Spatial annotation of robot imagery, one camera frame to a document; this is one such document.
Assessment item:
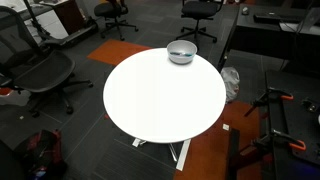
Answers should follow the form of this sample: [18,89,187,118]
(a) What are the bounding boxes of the black padded office chair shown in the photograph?
[175,0,225,44]

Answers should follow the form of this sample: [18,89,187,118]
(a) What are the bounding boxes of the black mesh office chair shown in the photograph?
[0,4,94,118]

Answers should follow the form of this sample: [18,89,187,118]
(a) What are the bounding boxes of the white round bowl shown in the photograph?
[166,39,198,65]

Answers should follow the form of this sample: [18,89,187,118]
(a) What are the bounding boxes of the white desk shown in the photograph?
[0,0,71,40]

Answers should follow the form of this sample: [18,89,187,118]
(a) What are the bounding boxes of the grey laptop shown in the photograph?
[279,7,320,35]

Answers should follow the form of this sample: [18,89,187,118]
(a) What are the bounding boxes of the white plastic bag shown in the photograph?
[220,66,241,104]

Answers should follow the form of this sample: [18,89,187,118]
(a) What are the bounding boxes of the red black backpack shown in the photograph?
[14,129,68,180]

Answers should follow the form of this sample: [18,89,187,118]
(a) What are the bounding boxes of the black office chair orange back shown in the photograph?
[93,0,140,42]

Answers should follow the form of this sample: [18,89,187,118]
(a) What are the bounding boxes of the black keyboard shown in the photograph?
[253,12,304,25]

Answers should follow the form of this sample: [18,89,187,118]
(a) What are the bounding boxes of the black orange-handled bar clamp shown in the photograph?
[251,129,307,155]
[243,87,295,118]

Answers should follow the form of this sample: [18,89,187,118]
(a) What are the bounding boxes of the brown wooden cabinet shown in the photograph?
[53,0,86,35]

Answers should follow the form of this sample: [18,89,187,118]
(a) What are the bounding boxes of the small black device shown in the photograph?
[301,97,320,114]

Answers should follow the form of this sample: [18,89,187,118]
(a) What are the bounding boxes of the white table base legs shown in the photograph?
[131,137,193,172]

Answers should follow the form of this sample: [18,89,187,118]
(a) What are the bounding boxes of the black office desk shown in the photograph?
[217,3,320,73]

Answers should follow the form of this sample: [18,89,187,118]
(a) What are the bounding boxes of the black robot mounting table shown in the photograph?
[264,69,320,180]

